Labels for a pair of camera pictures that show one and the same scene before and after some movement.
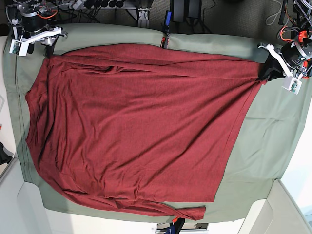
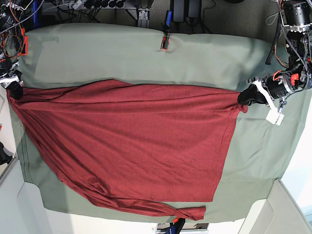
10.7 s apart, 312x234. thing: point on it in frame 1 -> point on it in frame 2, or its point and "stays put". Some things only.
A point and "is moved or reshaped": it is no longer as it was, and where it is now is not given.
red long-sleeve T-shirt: (140, 127) is moved or reshaped
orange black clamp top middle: (165, 40) stays put
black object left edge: (5, 157) stays put
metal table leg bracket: (143, 21) stays put
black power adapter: (181, 8) stays put
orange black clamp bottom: (176, 225) stays put
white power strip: (77, 5) stays put
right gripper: (290, 57) -> (257, 92)
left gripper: (31, 29) -> (7, 75)
